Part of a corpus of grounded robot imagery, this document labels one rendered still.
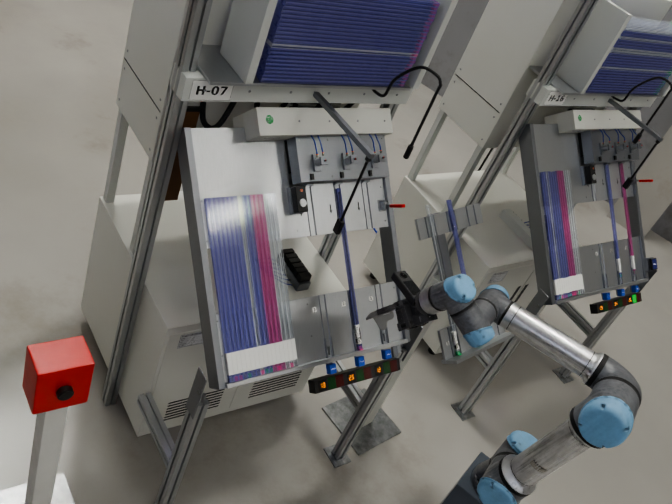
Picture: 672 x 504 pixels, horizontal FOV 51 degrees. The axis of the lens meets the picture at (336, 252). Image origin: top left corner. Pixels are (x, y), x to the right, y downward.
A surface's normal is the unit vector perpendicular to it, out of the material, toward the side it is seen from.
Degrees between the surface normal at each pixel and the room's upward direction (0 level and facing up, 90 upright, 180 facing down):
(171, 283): 0
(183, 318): 0
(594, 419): 82
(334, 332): 44
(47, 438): 90
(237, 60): 90
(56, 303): 0
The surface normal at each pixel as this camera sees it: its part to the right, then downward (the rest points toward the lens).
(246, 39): -0.80, 0.11
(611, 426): -0.46, 0.29
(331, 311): 0.59, -0.07
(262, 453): 0.33, -0.74
